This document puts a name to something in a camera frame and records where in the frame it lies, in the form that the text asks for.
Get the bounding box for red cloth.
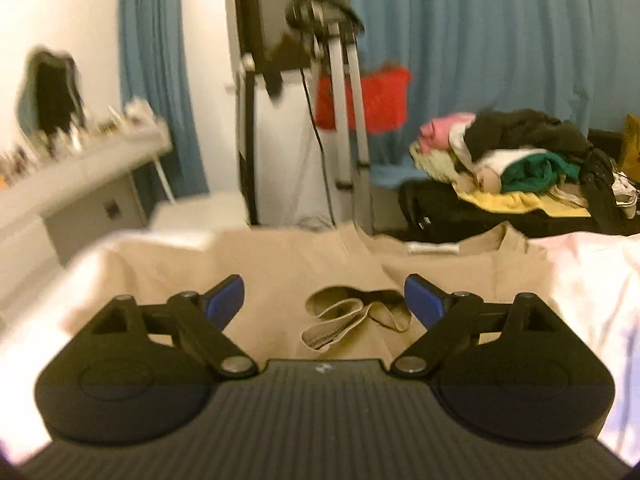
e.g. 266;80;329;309
314;65;411;136

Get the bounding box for blue curtain right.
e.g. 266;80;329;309
350;0;639;165

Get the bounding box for black suitcase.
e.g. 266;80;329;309
397;179;640;244

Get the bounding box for black garment pile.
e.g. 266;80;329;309
464;108;614;185

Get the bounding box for silver exercise machine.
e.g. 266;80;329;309
282;0;374;231

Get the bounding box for blue curtain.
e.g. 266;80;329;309
350;0;639;165
118;0;209;198

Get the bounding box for beige garment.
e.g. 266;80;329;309
62;223;556;364

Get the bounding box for ornate mirror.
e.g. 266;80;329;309
16;47;86;136

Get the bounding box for pink garment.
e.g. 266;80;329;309
418;112;475;153

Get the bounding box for white dressing table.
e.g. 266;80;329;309
1;119;172;304

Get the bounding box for cardboard box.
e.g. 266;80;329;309
618;114;640;181

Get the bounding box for blue curtain left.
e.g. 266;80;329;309
118;0;209;198

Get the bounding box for dark window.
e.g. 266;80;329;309
234;0;348;75

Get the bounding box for pale green garment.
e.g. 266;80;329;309
409;141;458;183

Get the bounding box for yellow garment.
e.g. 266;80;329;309
452;183;591;218

